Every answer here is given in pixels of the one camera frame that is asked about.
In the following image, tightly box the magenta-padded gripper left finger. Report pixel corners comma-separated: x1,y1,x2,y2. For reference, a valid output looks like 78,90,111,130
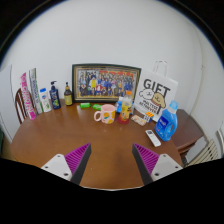
40,143,92,186

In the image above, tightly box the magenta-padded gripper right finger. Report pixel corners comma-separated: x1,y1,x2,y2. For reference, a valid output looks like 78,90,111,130
132,143,184,186

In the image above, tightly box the orange-capped juice bottle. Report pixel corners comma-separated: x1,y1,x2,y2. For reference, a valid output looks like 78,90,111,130
119,90,134,123

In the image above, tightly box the white remote control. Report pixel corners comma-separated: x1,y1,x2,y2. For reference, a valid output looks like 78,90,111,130
144,129,162,148

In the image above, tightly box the blue detergent bottle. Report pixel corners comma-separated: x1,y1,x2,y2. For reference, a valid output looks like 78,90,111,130
154,100,179,142

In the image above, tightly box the dark brown side table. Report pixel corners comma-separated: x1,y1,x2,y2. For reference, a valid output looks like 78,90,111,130
171,108,205,164

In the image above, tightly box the white radiator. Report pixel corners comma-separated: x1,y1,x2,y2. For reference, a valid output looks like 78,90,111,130
186,138,219,166

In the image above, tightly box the small patterned snack packet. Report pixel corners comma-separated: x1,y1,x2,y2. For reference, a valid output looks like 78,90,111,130
130,114,148,127

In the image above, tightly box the colourful puzzle cube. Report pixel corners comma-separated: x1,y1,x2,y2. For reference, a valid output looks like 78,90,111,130
143,111,155,123

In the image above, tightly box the flat round red coaster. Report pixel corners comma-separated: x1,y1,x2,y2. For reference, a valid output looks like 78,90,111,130
116,114,131,125

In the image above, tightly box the white lotion bottle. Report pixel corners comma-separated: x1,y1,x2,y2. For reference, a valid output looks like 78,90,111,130
38,87,53,113

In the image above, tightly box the pink patterned mug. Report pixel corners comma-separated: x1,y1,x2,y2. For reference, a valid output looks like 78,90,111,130
93,103,117,125

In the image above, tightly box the brown pump bottle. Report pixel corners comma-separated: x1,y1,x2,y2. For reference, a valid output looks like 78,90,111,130
63,81,74,107

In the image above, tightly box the dark blue pump bottle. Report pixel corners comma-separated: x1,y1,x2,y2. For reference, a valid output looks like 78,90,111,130
48,80,62,110

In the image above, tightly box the brown wooden chair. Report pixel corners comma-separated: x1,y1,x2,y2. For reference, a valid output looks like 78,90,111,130
14,87,31,125

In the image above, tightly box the white paper gift bag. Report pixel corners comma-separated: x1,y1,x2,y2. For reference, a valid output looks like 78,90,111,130
133,60,179,123

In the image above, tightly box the pink long box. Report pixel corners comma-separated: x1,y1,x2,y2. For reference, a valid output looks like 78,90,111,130
19,72,38,121

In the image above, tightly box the white panel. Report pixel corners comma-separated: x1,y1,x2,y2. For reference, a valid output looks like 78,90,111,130
0,64,21,141

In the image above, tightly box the framed group picture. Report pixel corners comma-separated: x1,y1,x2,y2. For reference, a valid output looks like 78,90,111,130
71,63,142,103

